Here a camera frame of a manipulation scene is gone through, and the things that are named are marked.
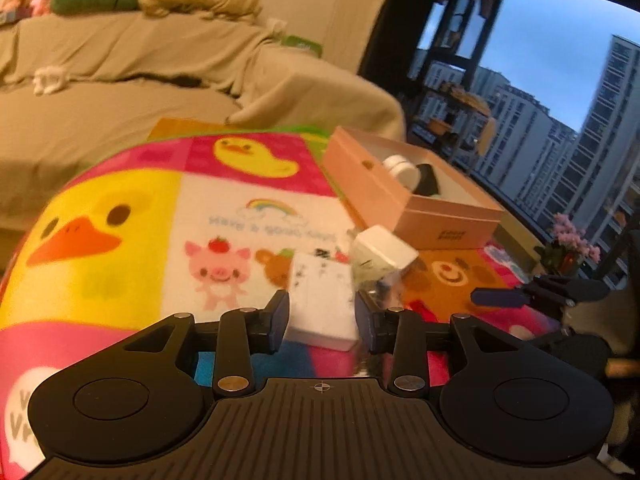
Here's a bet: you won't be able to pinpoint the white round jar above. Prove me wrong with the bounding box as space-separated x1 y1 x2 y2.
383 154 422 192

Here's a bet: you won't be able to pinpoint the white wall socket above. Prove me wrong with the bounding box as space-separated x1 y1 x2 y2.
283 251 360 352

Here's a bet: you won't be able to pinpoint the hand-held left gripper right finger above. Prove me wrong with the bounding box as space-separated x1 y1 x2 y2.
354 291 521 395

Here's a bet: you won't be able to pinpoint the black square box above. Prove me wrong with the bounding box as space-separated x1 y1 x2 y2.
411 163 442 196

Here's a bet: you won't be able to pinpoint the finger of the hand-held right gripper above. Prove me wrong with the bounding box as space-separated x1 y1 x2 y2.
522 274 612 307
470 287 532 310

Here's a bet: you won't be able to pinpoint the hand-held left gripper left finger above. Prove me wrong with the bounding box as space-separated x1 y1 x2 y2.
122 290 292 397

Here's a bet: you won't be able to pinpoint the pink flower pot plant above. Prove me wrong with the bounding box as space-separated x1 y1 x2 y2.
534 212 602 277

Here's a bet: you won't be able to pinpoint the pink cardboard box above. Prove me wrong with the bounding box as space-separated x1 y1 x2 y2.
321 126 505 251

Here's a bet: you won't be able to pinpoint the colourful cartoon play mat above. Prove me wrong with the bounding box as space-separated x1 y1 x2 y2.
0 121 568 480

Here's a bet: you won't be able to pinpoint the white charger plug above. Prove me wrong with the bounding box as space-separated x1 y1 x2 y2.
348 226 420 283

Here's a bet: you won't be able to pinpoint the beige covered sofa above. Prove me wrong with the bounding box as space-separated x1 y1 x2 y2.
0 9 407 247

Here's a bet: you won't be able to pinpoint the small white plush toy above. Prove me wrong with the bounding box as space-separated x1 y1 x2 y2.
32 64 69 96

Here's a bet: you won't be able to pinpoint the green box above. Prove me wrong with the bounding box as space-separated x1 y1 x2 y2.
279 34 322 56

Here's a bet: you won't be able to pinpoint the apartment buildings outside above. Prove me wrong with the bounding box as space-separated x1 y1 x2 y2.
410 34 640 251

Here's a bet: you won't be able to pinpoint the black metal balcony rack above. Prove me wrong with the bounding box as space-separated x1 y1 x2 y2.
406 0 506 173

